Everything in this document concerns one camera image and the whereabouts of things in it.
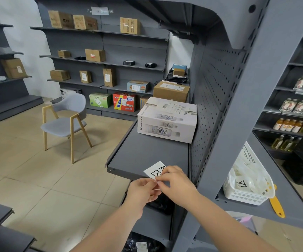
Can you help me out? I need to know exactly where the white paper label black print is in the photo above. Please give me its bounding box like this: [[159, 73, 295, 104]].
[[143, 161, 167, 180]]

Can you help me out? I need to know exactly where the person's left hand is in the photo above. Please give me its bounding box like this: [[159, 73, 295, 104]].
[[122, 178, 162, 215]]

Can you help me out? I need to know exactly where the large gray pegboard shelving unit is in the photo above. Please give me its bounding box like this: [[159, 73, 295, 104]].
[[105, 0, 303, 252]]

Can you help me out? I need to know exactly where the person's right hand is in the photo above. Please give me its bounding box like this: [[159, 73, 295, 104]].
[[155, 165, 200, 208]]

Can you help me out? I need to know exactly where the black bag with white label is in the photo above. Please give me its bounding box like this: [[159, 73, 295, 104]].
[[123, 232, 165, 252]]

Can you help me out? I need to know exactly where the yellow plastic scraper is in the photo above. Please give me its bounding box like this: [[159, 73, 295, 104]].
[[269, 184, 285, 218]]

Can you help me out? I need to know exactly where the tall brown cardboard box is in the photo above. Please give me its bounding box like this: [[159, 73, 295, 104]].
[[103, 68, 116, 87]]

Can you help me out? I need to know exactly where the black plastic bag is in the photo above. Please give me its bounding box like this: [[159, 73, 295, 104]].
[[166, 75, 188, 84]]

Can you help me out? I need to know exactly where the white bottle-print cardboard box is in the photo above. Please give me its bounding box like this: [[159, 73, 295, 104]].
[[137, 96, 198, 144]]

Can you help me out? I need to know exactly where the pink plastic item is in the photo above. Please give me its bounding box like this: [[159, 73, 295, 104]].
[[236, 215, 252, 229]]

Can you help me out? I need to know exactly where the row of pale drink bottles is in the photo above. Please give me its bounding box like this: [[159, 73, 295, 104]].
[[280, 98, 303, 116]]

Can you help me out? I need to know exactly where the yellow oil bottle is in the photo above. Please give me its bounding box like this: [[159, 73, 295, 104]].
[[281, 137, 294, 152], [271, 135, 284, 150], [290, 138, 302, 151]]

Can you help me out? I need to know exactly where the large brown cardboard box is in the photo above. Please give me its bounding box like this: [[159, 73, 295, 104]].
[[153, 80, 190, 103]]

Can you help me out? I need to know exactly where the person's left forearm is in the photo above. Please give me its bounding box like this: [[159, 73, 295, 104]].
[[69, 203, 144, 252]]

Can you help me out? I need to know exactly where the gray chair with wooden legs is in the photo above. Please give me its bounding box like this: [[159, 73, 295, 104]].
[[41, 93, 93, 165]]

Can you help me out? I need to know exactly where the red cardboard box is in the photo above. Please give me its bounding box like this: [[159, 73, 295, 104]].
[[113, 92, 137, 112]]

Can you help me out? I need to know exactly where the gray drinks shelving unit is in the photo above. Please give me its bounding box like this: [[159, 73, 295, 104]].
[[253, 35, 303, 187]]

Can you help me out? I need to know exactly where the person's right forearm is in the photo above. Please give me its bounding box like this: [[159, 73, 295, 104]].
[[190, 193, 282, 252]]

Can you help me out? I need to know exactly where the gray wall shelving unit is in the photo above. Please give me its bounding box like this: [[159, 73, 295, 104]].
[[30, 0, 171, 121]]

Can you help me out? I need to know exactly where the white plastic basket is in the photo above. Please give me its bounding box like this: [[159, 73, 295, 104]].
[[222, 141, 275, 206]]

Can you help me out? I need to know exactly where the green cardboard box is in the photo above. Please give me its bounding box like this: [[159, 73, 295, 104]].
[[89, 92, 112, 108]]

